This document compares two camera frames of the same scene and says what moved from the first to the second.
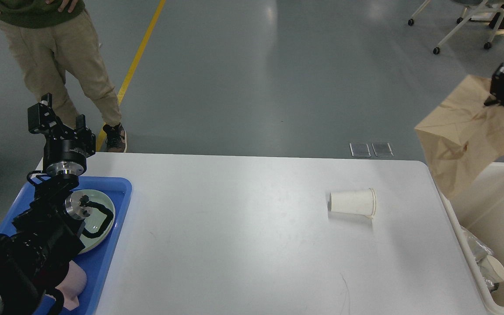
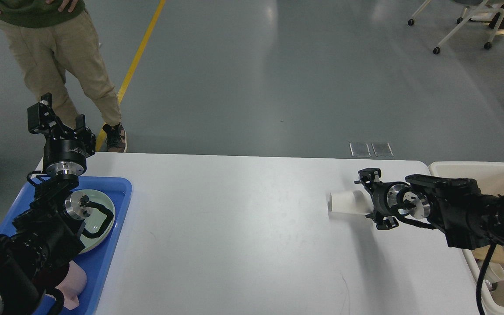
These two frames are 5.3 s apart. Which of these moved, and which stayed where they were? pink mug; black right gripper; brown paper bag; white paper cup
Moved: black right gripper; brown paper bag
Stayed: pink mug; white paper cup
